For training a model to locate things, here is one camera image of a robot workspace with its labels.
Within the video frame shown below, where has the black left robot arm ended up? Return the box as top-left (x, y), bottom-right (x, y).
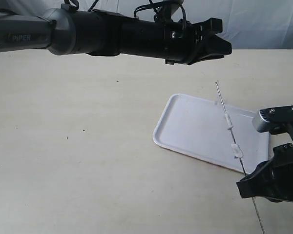
top-left (0, 8), bottom-right (232, 65)

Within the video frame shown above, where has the white marshmallow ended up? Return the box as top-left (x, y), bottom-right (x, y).
top-left (225, 113), bottom-right (233, 131)
top-left (231, 143), bottom-right (244, 158)

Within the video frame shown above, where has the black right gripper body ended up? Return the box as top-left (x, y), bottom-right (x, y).
top-left (269, 143), bottom-right (293, 202)

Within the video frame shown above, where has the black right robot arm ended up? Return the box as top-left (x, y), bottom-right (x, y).
top-left (236, 123), bottom-right (293, 203)

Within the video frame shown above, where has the thin metal skewer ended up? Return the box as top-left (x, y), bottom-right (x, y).
top-left (215, 81), bottom-right (266, 234)

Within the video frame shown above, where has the white plastic tray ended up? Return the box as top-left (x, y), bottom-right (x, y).
top-left (153, 94), bottom-right (270, 174)

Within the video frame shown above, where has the white backdrop curtain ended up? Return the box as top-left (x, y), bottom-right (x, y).
top-left (0, 0), bottom-right (293, 49)

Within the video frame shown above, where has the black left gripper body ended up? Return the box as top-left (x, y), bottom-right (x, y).
top-left (161, 18), bottom-right (222, 65)

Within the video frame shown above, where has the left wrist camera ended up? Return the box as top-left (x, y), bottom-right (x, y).
top-left (156, 0), bottom-right (184, 21)

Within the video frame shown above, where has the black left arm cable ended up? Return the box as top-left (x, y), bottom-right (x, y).
top-left (87, 0), bottom-right (193, 32)

